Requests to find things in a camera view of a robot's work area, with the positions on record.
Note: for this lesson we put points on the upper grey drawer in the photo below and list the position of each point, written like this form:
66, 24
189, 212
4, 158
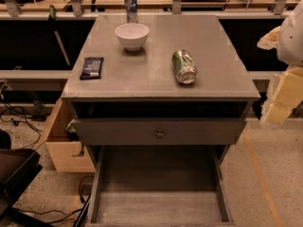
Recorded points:
135, 132

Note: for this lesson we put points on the white ceramic bowl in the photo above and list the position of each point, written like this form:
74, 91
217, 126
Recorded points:
132, 36

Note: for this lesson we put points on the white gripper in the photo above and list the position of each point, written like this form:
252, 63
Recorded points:
292, 40

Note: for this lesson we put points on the green soda can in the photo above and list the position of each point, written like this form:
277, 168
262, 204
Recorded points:
184, 67

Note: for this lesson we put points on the metal rail frame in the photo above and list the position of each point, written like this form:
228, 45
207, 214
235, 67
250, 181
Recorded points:
90, 8

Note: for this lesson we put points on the round metal drawer knob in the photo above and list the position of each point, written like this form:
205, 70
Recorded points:
160, 134

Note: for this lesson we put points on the lower open grey drawer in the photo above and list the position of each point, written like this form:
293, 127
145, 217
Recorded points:
158, 187

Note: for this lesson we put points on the green handled tool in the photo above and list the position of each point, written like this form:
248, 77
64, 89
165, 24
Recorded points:
52, 19

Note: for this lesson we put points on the tall silver can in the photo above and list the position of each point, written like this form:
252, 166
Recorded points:
131, 11

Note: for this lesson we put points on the dark blue snack packet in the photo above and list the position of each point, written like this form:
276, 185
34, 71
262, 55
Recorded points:
91, 68

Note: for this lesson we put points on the grey wooden cabinet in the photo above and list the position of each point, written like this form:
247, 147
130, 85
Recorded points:
142, 85

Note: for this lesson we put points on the black equipment at left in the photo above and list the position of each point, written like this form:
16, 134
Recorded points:
18, 167

